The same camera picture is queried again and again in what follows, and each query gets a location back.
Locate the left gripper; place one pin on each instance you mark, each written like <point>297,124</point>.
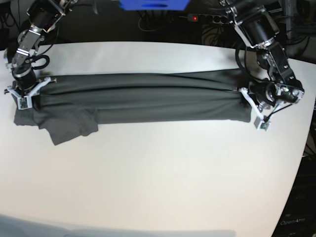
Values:
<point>261,95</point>

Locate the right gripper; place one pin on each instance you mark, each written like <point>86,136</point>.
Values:
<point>25,82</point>

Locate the dark grey T-shirt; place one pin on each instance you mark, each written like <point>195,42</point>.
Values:
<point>76,105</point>

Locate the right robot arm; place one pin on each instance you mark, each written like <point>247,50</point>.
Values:
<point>43,17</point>

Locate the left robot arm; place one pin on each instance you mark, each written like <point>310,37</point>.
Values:
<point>258,31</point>

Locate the black power strip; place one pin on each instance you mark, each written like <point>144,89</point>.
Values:
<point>208,19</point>

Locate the black OpenArm base box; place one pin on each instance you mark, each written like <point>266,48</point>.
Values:
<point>298,218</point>

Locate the blue plastic bin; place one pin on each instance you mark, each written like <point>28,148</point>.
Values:
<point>133,5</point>

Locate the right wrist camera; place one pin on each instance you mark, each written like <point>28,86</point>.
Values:
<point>24,103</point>

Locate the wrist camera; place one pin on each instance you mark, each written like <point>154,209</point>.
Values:
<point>261,124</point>
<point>24,103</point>

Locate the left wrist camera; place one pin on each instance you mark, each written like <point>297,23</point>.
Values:
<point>261,124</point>

